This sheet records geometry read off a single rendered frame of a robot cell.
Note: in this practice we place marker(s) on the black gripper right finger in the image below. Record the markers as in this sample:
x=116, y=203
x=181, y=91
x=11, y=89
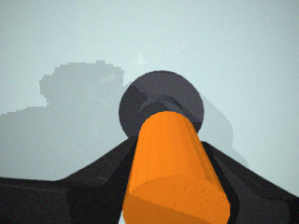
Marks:
x=252, y=199

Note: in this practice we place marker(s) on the orange knob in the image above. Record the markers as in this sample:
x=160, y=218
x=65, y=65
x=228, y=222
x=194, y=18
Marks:
x=172, y=180

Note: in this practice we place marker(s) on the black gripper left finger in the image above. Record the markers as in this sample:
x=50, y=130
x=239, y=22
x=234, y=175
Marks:
x=92, y=195

